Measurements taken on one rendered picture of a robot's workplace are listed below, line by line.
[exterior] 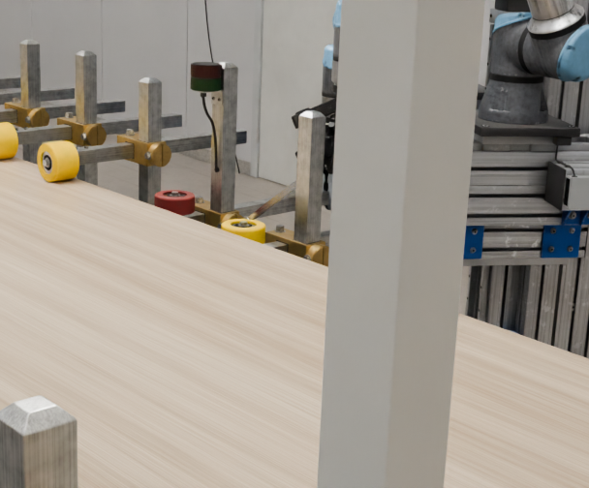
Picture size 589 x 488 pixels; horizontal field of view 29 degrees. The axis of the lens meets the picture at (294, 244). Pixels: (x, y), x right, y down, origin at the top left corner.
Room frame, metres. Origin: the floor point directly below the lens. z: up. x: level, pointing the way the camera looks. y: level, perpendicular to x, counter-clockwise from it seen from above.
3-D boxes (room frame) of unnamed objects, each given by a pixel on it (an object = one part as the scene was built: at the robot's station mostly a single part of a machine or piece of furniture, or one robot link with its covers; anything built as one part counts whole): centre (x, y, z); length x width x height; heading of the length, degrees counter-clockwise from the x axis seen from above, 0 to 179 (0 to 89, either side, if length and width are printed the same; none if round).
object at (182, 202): (2.16, 0.24, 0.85); 0.08 x 0.08 x 0.11
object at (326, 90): (2.46, -0.08, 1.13); 0.09 x 0.08 x 0.11; 162
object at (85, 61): (2.55, 0.49, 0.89); 0.03 x 0.03 x 0.48; 43
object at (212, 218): (2.20, 0.17, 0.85); 0.13 x 0.06 x 0.05; 43
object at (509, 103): (2.44, -0.47, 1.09); 0.15 x 0.15 x 0.10
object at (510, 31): (2.44, -0.47, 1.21); 0.13 x 0.12 x 0.14; 31
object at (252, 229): (1.95, 0.09, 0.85); 0.08 x 0.08 x 0.11
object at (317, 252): (2.02, -0.01, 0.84); 0.13 x 0.06 x 0.05; 43
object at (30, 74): (2.74, 0.66, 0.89); 0.03 x 0.03 x 0.48; 43
